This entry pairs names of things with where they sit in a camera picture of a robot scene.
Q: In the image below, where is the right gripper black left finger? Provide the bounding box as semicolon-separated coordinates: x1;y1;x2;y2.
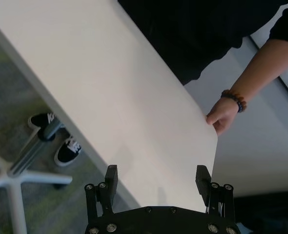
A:
84;164;119;220

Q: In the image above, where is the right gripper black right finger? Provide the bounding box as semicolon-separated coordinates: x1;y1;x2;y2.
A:
194;165;235;219

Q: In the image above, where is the white rolling table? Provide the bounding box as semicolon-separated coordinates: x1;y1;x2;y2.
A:
0;0;219;234

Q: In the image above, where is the person's left forearm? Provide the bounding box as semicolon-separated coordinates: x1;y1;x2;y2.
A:
228;39;288;103

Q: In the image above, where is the person's left hand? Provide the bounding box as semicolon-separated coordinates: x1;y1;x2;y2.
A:
206;98;239;137

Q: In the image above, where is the person's left black sneaker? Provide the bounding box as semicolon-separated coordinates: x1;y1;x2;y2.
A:
53;135;82;167

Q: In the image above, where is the person in black shirt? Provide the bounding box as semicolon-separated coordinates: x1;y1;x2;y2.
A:
117;0;288;86

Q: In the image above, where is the brown bead bracelet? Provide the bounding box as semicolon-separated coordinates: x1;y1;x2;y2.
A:
220;89;247;113

